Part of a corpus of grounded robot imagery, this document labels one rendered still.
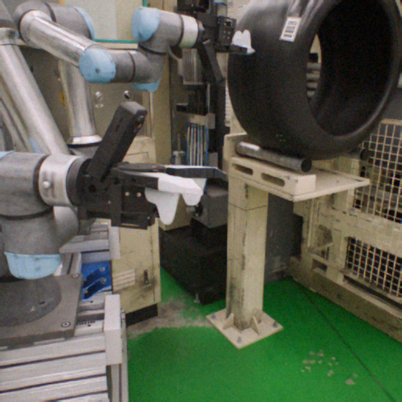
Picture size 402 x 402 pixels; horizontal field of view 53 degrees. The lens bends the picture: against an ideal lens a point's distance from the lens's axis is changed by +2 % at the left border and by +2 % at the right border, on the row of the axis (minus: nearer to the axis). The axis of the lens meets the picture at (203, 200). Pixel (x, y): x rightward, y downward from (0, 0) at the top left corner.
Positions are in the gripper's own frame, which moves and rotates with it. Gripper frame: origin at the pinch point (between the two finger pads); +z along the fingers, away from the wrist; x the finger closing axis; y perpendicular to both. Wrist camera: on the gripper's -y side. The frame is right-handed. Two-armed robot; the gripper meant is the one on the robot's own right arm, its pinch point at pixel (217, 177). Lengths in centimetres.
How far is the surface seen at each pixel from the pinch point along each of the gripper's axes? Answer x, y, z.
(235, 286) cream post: -120, 67, -14
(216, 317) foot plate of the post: -128, 88, -24
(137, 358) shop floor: -94, 94, -51
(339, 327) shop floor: -138, 88, 34
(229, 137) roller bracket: -98, -1, -16
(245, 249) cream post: -115, 47, -10
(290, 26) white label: -65, -32, 5
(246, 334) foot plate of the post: -120, 90, -8
